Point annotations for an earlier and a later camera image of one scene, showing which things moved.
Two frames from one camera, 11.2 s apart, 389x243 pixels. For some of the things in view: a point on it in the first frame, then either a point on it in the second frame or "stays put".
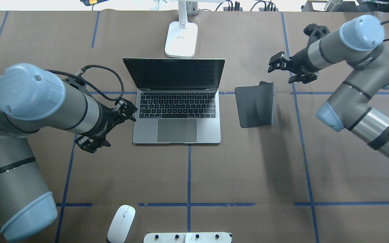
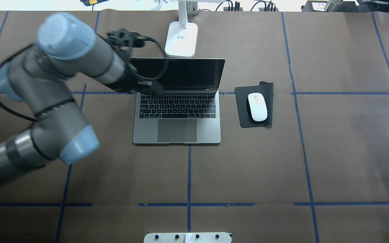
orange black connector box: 226,9 stays put
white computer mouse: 121,224 → 258,106
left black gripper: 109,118 → 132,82
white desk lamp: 182,36 stays put
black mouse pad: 255,104 stays put
